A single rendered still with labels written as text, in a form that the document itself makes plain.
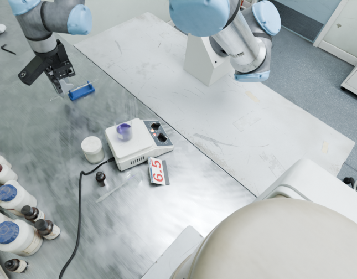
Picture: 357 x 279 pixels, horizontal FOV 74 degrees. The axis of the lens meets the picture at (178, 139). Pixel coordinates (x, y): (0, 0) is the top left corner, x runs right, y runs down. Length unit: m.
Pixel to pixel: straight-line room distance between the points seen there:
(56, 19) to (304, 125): 0.94
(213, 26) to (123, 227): 0.57
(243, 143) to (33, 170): 0.72
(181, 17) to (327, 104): 2.40
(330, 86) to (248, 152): 2.22
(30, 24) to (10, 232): 0.52
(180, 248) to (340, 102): 2.47
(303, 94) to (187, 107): 1.91
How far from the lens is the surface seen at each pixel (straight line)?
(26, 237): 0.70
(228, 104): 1.02
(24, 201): 0.76
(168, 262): 0.71
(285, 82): 2.78
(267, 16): 0.90
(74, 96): 1.02
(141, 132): 0.77
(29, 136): 0.96
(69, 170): 0.84
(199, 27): 0.53
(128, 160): 0.75
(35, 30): 0.81
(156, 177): 0.76
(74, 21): 0.74
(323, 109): 2.72
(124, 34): 1.32
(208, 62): 1.00
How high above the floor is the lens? 1.62
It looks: 56 degrees down
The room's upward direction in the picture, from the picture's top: 10 degrees clockwise
